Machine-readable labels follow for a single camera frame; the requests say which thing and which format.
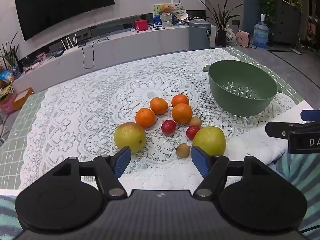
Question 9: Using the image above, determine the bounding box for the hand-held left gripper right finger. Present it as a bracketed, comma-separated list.
[191, 146, 270, 200]

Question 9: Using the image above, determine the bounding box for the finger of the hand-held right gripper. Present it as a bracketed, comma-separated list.
[265, 122, 304, 138]
[301, 110, 320, 122]

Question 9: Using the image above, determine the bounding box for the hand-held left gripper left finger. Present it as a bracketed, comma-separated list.
[51, 146, 132, 199]

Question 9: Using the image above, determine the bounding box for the green-yellow apple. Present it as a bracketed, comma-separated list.
[192, 126, 226, 156]

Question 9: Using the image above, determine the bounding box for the small red tomato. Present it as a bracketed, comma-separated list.
[161, 120, 177, 135]
[186, 125, 201, 140]

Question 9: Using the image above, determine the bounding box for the green colander bowl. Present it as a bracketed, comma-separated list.
[202, 60, 282, 117]

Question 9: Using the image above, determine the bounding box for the white fluffy blanket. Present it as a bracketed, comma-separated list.
[220, 99, 314, 167]

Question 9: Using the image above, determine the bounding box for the orange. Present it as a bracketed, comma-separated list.
[150, 97, 168, 115]
[171, 94, 190, 108]
[171, 103, 193, 124]
[135, 108, 156, 128]

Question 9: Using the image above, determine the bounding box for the white lace tablecloth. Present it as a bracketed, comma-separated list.
[19, 47, 297, 190]

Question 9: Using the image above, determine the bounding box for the dark grey cabinet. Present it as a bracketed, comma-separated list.
[271, 0, 302, 46]

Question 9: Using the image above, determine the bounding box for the blue water jug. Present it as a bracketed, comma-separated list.
[253, 14, 270, 49]

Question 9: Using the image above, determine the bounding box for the pink heater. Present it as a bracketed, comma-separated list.
[236, 30, 252, 47]

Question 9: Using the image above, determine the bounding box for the white plastic bag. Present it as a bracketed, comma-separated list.
[225, 25, 237, 46]

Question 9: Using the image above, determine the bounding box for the green checked mat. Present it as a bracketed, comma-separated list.
[0, 45, 313, 190]

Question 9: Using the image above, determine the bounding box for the white tv console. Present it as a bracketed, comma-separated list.
[12, 25, 218, 93]

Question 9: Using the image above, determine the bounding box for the orange cardboard box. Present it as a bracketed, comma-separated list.
[12, 87, 34, 109]

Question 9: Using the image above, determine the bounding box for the potted long-leaf plant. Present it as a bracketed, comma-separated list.
[200, 0, 244, 47]

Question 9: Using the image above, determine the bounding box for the grey trash bin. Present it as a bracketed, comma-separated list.
[189, 20, 211, 51]

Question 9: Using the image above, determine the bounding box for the white router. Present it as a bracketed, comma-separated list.
[61, 34, 78, 53]

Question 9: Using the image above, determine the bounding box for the pink box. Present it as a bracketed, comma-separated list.
[0, 92, 18, 114]

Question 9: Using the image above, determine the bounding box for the red box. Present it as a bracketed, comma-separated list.
[134, 19, 148, 32]

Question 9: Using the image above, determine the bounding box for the white patterned hat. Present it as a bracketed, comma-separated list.
[174, 10, 188, 23]

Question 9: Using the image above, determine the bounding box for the basket with plush toys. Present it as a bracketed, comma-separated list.
[160, 4, 173, 27]

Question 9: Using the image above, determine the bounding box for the small potted grass plant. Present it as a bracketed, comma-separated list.
[0, 32, 22, 78]

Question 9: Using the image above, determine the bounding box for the black television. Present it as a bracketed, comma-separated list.
[14, 0, 115, 42]

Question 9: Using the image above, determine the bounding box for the black hanging cable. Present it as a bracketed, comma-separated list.
[82, 40, 95, 69]

